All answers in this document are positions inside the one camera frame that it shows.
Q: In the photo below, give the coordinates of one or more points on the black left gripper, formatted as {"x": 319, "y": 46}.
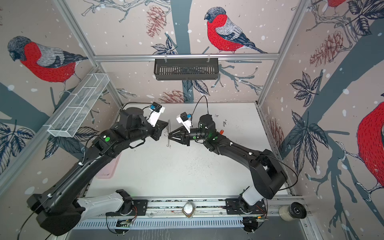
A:
{"x": 160, "y": 125}

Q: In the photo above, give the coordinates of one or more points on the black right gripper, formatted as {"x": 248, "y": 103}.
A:
{"x": 187, "y": 136}

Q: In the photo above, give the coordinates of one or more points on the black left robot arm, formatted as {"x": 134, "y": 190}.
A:
{"x": 59, "y": 209}

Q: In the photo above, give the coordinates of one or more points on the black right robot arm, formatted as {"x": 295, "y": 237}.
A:
{"x": 267, "y": 173}

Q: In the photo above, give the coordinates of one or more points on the pink rectangular tray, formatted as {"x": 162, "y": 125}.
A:
{"x": 108, "y": 171}

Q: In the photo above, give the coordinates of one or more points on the small white dome object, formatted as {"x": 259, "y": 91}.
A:
{"x": 188, "y": 209}

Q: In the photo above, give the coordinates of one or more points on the tape roll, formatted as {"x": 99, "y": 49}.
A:
{"x": 292, "y": 212}

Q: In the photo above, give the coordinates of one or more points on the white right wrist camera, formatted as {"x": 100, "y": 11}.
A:
{"x": 185, "y": 119}

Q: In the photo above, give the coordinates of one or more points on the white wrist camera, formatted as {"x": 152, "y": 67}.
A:
{"x": 185, "y": 119}
{"x": 156, "y": 110}

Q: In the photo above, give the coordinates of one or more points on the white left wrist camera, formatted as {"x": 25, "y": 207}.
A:
{"x": 156, "y": 110}

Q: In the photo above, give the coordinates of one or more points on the black slotted wall basket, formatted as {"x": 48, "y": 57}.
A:
{"x": 186, "y": 69}

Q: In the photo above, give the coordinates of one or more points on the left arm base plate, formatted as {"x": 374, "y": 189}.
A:
{"x": 131, "y": 208}

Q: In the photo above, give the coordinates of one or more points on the white wire mesh basket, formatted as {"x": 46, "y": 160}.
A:
{"x": 72, "y": 116}

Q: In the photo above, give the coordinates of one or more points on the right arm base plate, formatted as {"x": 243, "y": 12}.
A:
{"x": 240, "y": 207}

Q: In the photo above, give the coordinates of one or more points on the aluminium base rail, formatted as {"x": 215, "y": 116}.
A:
{"x": 205, "y": 207}

